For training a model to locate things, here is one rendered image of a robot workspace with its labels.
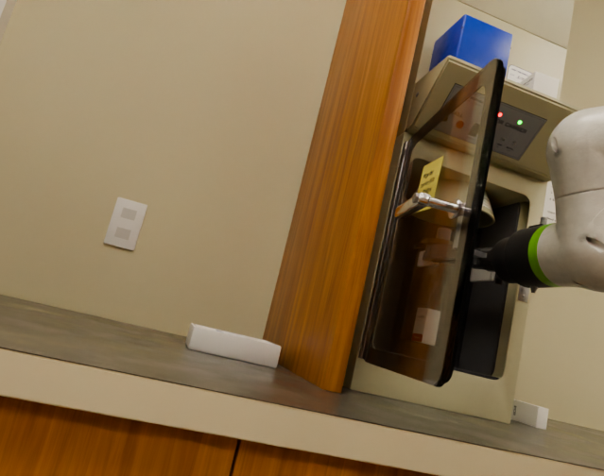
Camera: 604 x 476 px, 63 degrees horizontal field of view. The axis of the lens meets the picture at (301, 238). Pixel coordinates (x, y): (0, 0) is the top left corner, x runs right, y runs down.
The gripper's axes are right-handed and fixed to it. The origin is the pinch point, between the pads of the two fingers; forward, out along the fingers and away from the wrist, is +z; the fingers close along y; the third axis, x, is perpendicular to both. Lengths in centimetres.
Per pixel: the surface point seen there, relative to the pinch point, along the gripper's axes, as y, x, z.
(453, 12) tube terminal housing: 12.8, -47.8, -5.3
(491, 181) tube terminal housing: -2.0, -17.1, -5.1
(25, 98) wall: 93, -18, 38
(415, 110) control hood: 17.7, -23.8, -8.0
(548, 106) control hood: -3.4, -29.1, -16.0
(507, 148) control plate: -1.2, -22.3, -9.3
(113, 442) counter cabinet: 52, 33, -32
